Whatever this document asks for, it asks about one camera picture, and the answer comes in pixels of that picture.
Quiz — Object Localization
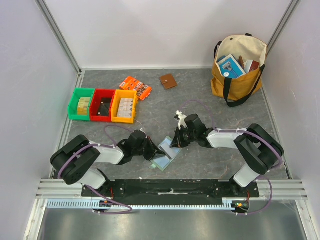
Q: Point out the aluminium cable duct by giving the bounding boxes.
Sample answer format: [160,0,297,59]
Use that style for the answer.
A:
[46,199,235,211]

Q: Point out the blue razor box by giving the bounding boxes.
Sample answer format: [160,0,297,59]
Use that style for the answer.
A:
[217,54,246,79]

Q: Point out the orange snack package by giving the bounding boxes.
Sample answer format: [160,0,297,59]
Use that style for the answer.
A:
[119,76,152,101]

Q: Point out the yellow plastic bin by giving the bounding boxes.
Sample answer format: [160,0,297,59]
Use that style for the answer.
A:
[111,90,138,124]

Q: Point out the white magnetic stripe card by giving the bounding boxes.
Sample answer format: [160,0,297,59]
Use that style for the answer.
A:
[158,138,180,160]

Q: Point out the red plastic bin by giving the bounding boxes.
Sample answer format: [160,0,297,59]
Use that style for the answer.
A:
[89,88,116,122]

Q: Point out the green plastic bin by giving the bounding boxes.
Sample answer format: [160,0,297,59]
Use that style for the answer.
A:
[67,88,95,121]

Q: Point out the red white box in bag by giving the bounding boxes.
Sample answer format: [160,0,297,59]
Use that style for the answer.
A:
[244,60,260,74]

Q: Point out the gold cards in green bin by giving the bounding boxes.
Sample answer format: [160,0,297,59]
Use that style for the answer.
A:
[77,97,91,116]

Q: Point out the black item in red bin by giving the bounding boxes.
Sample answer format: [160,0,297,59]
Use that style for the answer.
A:
[97,97,112,117]

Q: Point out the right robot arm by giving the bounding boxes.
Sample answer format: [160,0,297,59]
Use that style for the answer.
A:
[170,111,284,197]

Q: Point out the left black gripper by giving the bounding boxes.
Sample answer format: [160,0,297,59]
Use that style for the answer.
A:
[132,136,165,161]

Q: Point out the yellow canvas tote bag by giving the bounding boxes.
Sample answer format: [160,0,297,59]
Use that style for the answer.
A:
[211,33,268,108]

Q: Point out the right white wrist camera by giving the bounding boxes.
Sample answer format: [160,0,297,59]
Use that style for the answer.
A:
[174,110,187,130]

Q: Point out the green card holder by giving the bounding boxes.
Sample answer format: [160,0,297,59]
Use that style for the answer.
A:
[150,136,181,171]

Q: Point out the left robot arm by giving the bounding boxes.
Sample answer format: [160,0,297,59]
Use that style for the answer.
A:
[50,130,166,197]

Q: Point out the white boxes in yellow bin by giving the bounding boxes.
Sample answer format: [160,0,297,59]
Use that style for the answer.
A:
[117,98,134,118]

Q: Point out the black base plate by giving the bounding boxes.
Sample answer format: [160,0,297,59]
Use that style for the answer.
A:
[97,179,260,206]

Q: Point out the brown leather wallet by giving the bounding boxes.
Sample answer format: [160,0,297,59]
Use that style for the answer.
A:
[159,73,178,90]

